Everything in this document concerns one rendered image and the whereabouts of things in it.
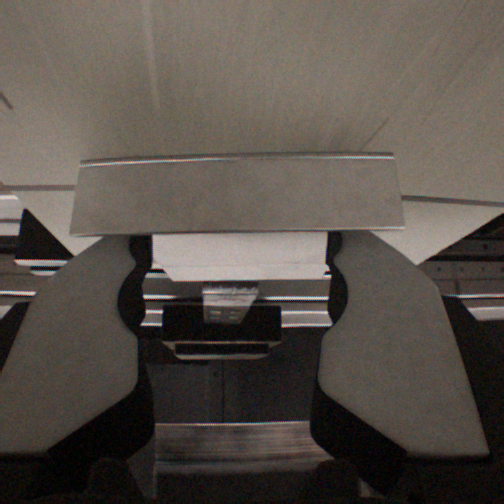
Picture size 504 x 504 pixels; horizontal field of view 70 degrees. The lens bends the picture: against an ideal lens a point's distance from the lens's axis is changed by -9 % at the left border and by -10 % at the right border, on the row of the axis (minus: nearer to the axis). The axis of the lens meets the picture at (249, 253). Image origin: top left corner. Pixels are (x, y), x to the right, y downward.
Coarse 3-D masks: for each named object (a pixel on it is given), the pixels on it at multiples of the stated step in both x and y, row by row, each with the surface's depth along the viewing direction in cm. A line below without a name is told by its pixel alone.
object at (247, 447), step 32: (160, 448) 19; (192, 448) 19; (224, 448) 19; (256, 448) 19; (288, 448) 19; (320, 448) 19; (160, 480) 17; (192, 480) 17; (224, 480) 18; (256, 480) 18; (288, 480) 18
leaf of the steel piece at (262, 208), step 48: (96, 192) 10; (144, 192) 10; (192, 192) 10; (240, 192) 10; (288, 192) 10; (336, 192) 10; (384, 192) 10; (192, 240) 16; (240, 240) 16; (288, 240) 16
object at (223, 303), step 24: (216, 288) 25; (240, 288) 25; (168, 312) 39; (192, 312) 39; (216, 312) 31; (240, 312) 31; (264, 312) 40; (168, 336) 38; (192, 336) 38; (216, 336) 38; (240, 336) 39; (264, 336) 39
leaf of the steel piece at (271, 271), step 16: (176, 272) 21; (192, 272) 21; (208, 272) 21; (224, 272) 21; (240, 272) 21; (256, 272) 21; (272, 272) 21; (288, 272) 21; (304, 272) 21; (320, 272) 21
